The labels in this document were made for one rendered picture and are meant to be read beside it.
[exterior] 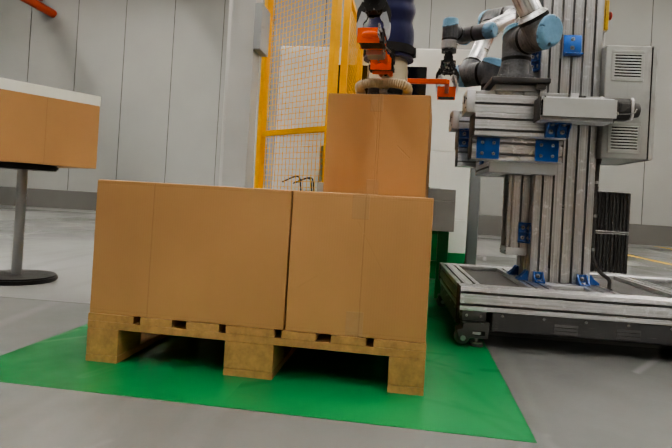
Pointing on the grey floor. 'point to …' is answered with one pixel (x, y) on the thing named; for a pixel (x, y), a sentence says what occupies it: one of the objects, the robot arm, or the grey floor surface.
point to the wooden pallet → (251, 347)
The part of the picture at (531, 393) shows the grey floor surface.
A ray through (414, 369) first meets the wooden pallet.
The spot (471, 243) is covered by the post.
